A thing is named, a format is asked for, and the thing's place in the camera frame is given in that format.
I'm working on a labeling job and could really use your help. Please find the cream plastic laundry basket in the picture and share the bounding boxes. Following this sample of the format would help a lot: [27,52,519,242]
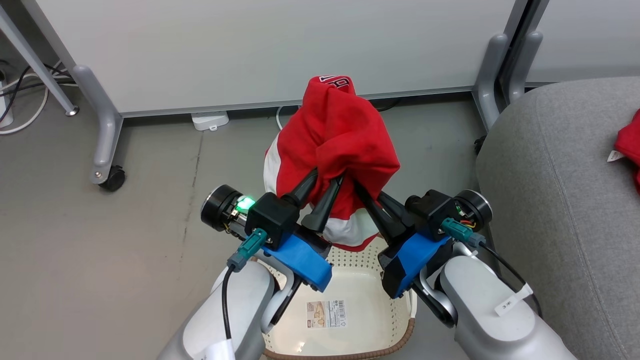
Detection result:
[259,235,419,360]

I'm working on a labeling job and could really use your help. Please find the teal right camera connector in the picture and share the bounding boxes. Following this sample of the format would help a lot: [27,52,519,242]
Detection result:
[440,217,487,249]

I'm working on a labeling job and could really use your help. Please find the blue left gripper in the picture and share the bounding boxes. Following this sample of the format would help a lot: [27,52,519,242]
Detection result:
[259,167,346,293]

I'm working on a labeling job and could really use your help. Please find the black caster wheel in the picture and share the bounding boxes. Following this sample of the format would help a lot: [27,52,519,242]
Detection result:
[98,165,126,193]

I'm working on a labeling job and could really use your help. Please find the narrow white partition panel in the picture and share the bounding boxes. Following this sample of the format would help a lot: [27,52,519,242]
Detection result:
[522,0,640,85]

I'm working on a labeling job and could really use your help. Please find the teal camera connector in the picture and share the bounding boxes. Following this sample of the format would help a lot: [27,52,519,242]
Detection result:
[227,228,269,273]
[440,217,487,249]

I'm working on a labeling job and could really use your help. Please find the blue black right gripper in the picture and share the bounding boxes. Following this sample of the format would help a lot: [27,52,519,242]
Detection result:
[352,182,454,300]

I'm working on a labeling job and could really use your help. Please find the grey metal table leg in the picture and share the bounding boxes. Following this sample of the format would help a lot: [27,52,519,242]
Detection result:
[0,4,80,117]

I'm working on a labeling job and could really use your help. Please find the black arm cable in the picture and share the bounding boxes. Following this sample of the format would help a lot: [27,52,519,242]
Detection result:
[221,267,237,342]
[479,242,544,317]

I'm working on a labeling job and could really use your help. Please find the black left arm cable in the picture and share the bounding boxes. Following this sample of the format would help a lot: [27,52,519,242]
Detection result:
[221,267,237,342]

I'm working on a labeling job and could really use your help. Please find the white tag on right cable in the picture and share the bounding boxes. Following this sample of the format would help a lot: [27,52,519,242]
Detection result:
[494,283,535,318]

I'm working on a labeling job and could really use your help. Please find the plain red garment with tag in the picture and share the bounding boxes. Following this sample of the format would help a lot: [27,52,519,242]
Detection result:
[607,108,640,196]

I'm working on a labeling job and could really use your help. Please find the white power adapter box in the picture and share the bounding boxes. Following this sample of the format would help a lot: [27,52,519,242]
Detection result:
[190,110,230,132]

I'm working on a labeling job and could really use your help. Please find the red and white jersey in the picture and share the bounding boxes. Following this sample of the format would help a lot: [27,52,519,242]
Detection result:
[263,75,401,253]

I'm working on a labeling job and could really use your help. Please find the white cable by table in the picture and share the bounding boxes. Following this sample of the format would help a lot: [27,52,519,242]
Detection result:
[0,70,63,136]

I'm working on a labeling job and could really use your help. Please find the grey fabric sofa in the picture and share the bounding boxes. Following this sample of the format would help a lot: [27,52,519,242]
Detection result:
[474,76,640,360]

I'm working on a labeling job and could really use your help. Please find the teal left camera connector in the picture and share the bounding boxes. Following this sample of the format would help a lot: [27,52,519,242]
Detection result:
[227,228,269,273]

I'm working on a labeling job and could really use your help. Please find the black cables by table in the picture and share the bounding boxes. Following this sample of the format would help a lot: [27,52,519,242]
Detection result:
[0,59,72,126]

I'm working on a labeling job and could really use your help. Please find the large white partition panel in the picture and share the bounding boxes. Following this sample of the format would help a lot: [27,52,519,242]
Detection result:
[20,0,530,119]

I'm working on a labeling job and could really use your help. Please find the grey partition leg with caster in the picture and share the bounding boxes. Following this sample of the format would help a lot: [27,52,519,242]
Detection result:
[72,64,124,186]

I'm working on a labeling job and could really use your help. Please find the paper label in basket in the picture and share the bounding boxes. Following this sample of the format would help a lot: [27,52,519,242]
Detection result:
[306,298,348,330]

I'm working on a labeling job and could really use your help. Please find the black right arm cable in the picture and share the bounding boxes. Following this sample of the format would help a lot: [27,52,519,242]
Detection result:
[479,242,544,317]

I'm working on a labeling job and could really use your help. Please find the white looped floor cable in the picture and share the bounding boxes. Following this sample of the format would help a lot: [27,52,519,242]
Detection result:
[275,104,302,132]

